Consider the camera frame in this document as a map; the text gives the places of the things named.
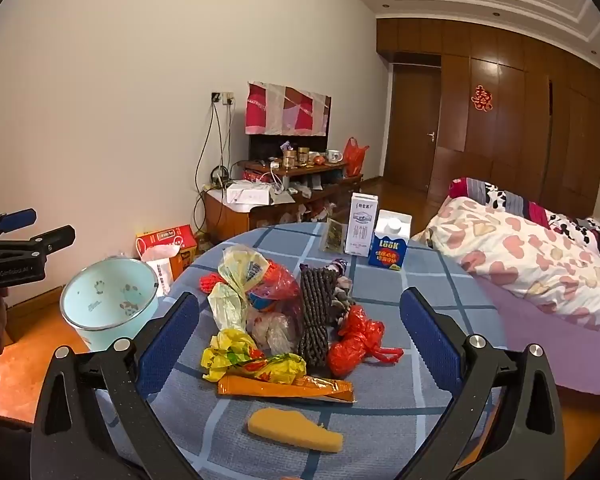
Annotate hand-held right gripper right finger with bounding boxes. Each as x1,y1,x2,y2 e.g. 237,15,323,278
399,287,566,480

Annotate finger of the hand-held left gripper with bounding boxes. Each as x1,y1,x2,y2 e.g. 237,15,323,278
0,208,37,243
0,225,76,261

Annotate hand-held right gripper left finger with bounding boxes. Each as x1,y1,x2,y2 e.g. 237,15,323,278
30,291,216,480

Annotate red plastic bag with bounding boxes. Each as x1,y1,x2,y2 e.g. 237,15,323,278
327,305,405,378

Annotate light blue enamel bucket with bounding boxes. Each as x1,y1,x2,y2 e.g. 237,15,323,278
60,257,160,353

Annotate yellow wrapper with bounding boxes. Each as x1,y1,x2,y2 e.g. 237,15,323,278
201,330,307,385

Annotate checked cloth rag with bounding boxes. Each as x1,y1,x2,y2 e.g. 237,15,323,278
330,272,361,333

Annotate pale yellow plastic bag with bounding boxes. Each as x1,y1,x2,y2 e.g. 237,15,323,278
207,244,271,333

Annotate clear plastic bag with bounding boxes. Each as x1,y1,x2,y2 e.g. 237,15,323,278
245,310,301,353

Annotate dark grey braided rope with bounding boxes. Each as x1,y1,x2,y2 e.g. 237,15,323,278
299,265,333,373

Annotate long orange wrapper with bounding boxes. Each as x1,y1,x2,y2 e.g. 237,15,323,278
217,375,356,403

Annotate red and blue snack bag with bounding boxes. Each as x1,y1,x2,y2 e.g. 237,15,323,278
245,260,301,316

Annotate yellow sponge piece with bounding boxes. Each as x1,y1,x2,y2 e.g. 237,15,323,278
247,407,344,453

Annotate white paper bag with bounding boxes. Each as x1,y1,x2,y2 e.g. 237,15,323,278
141,247,182,297

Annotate blue gable-top carton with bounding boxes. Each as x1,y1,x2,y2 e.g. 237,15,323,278
368,209,412,271

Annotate red gift box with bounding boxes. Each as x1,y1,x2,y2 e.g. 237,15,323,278
135,225,198,263

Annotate purple bed sheet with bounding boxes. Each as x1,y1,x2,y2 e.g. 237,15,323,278
472,275,600,396

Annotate pink heart print quilt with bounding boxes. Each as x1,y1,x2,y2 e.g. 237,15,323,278
412,195,600,336

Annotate tall white milk carton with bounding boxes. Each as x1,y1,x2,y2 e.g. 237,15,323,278
345,192,380,257

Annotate wooden tv cabinet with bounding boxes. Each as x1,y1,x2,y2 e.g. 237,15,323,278
202,157,365,248

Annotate clear packet of dark snack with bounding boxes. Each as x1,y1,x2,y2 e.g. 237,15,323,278
320,217,347,253

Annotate striped cow print bedding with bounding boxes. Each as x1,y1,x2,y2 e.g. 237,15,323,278
448,177,600,266

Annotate flat white box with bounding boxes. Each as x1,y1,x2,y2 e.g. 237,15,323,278
224,183,272,206

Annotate orange plastic bag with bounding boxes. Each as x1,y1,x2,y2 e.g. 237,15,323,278
342,136,370,178

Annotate dark wooden door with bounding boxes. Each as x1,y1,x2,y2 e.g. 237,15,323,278
384,62,442,183

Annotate black television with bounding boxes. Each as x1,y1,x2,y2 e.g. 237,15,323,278
247,81,332,161

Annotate wooden wardrobe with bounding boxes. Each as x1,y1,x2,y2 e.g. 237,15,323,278
377,17,600,221

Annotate red paper decoration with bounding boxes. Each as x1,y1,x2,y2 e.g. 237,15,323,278
471,85,496,112

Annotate red and white cloth cover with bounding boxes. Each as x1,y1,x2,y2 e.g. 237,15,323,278
245,80,331,137

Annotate black hanging cables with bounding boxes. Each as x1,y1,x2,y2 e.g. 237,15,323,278
195,102,233,233

